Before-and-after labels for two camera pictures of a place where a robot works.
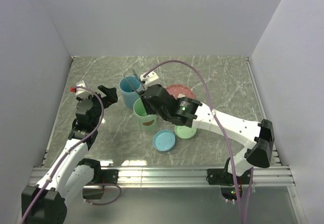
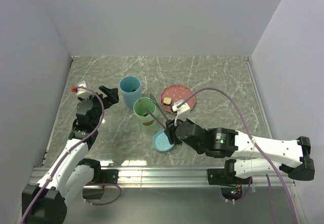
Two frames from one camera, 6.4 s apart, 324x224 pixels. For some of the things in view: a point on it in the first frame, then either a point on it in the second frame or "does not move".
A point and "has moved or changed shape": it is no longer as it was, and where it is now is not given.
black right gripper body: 150,110 -> 171,127
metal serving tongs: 138,78 has moved or changed shape
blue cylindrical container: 130,88 does not move
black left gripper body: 97,105 does not move
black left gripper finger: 107,91 does not move
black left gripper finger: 111,97 does not move
